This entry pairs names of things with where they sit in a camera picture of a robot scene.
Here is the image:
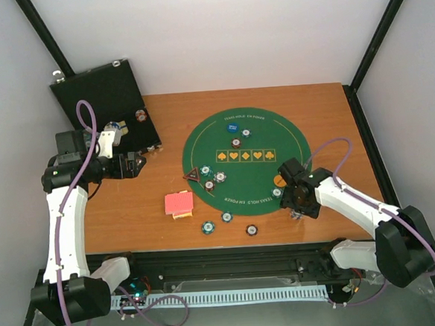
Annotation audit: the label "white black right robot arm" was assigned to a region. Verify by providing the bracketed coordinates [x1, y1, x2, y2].
[278, 165, 435, 287]

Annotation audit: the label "red triangular dealer button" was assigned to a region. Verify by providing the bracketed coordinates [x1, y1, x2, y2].
[182, 167, 200, 182]

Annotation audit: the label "orange chip in case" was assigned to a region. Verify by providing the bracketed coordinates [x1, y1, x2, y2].
[135, 109, 147, 122]

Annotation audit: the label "round green poker mat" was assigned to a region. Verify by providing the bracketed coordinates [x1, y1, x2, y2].
[182, 107, 311, 216]

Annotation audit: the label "red playing card deck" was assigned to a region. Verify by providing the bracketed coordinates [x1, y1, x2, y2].
[164, 191, 194, 220]

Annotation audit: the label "orange big blind button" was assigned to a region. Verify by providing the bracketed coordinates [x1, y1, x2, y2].
[273, 174, 286, 188]

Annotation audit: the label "blue small blind button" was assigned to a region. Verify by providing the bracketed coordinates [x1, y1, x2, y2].
[226, 122, 240, 134]

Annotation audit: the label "grey poker chip stack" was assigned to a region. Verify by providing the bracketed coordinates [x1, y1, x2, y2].
[290, 210, 302, 220]

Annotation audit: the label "light blue cable duct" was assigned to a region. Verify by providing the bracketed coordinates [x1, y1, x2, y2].
[110, 285, 328, 314]

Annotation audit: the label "blue chips in case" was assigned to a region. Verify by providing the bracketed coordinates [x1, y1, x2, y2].
[104, 121, 129, 135]

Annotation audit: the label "black aluminium frame rail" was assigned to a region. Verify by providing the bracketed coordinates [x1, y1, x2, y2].
[7, 226, 435, 326]

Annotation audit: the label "teal poker chip stack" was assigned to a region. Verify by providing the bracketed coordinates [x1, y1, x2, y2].
[201, 221, 215, 234]

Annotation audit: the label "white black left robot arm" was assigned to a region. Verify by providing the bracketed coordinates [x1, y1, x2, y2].
[31, 128, 146, 326]

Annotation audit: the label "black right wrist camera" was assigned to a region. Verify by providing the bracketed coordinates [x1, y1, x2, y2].
[278, 158, 310, 187]

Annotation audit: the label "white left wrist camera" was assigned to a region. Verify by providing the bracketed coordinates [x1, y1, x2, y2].
[97, 129, 122, 159]

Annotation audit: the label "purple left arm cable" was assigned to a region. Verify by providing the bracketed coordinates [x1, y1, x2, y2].
[45, 98, 114, 326]

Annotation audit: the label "brown poker chip stack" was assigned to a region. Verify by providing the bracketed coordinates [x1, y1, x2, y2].
[245, 224, 258, 237]

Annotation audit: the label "black poker case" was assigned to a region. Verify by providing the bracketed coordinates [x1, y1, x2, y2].
[50, 58, 162, 154]

